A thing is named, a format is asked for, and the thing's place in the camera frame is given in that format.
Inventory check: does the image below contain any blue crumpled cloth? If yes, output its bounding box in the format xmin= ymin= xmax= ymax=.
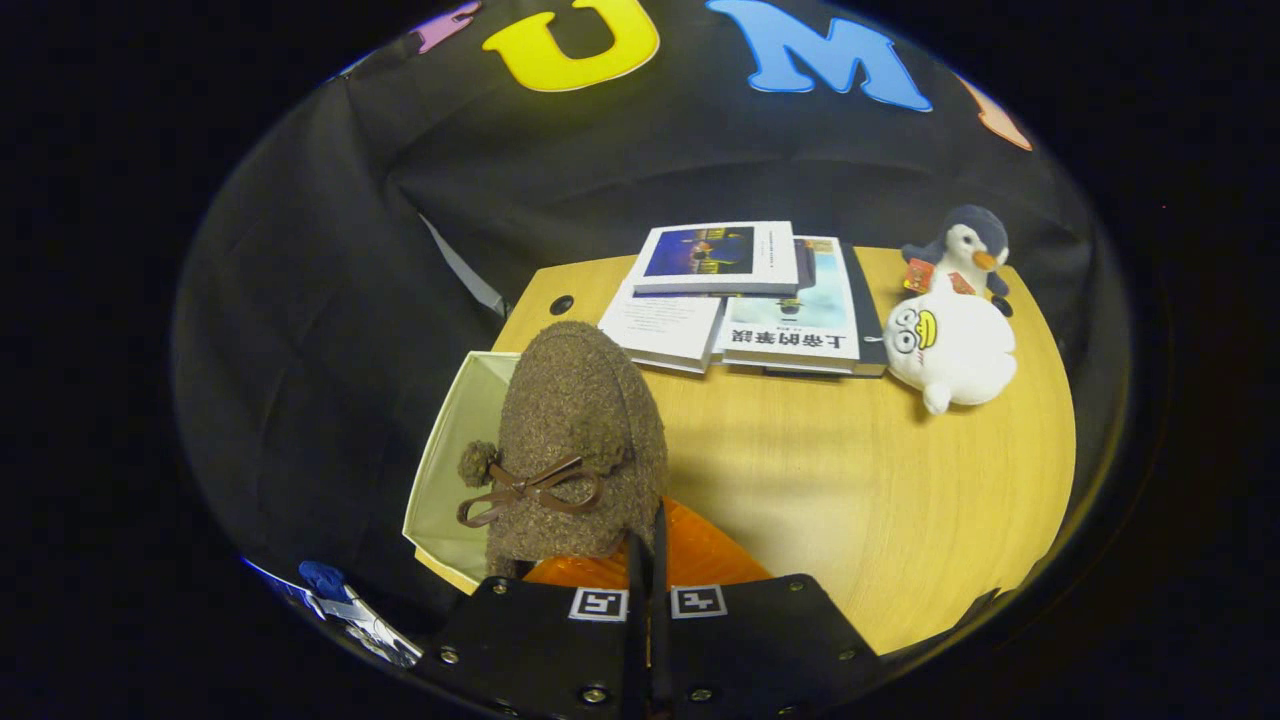
xmin=299 ymin=560 xmax=351 ymax=603

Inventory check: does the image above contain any white text cover book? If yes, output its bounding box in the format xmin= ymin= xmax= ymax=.
xmin=597 ymin=280 xmax=725 ymax=375

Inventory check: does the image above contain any brown fuzzy shoe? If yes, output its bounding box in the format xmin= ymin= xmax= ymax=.
xmin=457 ymin=321 xmax=669 ymax=579

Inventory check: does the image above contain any white duck plush toy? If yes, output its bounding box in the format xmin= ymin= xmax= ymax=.
xmin=884 ymin=288 xmax=1018 ymax=416

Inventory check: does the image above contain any grey penguin plush toy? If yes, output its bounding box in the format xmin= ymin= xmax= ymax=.
xmin=902 ymin=205 xmax=1011 ymax=299

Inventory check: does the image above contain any dark notebook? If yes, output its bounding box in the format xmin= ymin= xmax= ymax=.
xmin=765 ymin=240 xmax=889 ymax=379

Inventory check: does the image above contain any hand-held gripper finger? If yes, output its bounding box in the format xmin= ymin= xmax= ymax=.
xmin=412 ymin=530 xmax=653 ymax=720
xmin=650 ymin=498 xmax=881 ymax=720

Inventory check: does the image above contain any pale landscape cover book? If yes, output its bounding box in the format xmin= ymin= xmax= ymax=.
xmin=718 ymin=236 xmax=863 ymax=375

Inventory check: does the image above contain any black backdrop cloth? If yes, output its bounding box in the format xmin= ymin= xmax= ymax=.
xmin=170 ymin=0 xmax=1131 ymax=611

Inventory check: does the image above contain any beige fabric storage box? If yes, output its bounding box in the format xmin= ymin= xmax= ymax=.
xmin=402 ymin=350 xmax=521 ymax=593

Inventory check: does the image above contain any book with blue picture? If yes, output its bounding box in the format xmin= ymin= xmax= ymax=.
xmin=630 ymin=221 xmax=800 ymax=297

